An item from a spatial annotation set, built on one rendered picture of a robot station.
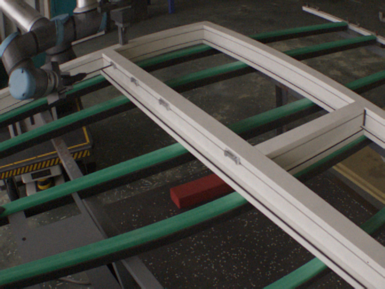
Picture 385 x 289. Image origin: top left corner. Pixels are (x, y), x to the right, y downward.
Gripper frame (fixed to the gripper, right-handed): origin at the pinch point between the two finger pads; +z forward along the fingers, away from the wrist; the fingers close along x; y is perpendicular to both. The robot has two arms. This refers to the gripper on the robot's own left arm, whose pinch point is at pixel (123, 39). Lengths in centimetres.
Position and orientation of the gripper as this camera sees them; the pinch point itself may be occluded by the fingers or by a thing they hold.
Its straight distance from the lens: 171.8
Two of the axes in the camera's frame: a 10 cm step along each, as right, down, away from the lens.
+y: 8.6, -3.1, 4.1
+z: 0.7, 8.6, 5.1
